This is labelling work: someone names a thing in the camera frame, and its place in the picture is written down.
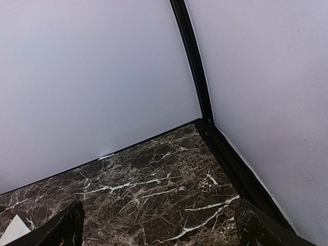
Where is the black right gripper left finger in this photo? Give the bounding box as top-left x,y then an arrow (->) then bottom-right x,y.
7,201 -> 85,246

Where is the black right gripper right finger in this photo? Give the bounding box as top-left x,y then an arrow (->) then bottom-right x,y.
234,199 -> 313,246

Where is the white letter paper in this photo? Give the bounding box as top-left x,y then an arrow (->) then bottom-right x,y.
0,215 -> 31,245

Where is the white tape scrap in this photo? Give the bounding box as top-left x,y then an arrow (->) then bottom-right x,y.
98,153 -> 114,161

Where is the black corner frame post right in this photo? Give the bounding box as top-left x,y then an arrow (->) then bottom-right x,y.
170,0 -> 214,127

